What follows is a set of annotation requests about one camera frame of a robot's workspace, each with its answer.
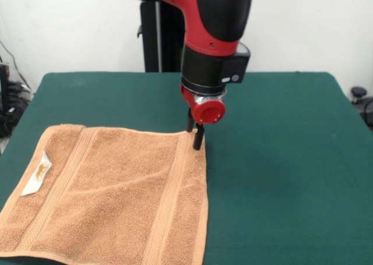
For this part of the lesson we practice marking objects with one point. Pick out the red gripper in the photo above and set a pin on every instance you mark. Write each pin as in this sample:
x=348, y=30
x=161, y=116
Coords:
x=208, y=112

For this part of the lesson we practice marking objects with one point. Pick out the tan terry towel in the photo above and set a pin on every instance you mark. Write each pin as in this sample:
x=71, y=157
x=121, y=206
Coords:
x=116, y=189

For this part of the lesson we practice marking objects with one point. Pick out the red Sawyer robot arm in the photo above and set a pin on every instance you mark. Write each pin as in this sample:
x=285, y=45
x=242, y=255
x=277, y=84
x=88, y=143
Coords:
x=215, y=43

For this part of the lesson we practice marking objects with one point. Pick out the dark green table cloth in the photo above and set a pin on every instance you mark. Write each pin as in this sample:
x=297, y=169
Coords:
x=277, y=160

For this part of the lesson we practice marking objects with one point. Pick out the office chair base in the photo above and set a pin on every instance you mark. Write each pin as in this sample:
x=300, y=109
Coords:
x=359, y=91

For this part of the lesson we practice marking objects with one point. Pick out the black upright device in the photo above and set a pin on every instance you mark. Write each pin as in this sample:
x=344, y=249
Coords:
x=4, y=87

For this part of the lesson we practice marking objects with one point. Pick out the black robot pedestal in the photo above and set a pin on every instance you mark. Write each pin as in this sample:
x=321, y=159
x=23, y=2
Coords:
x=157, y=38

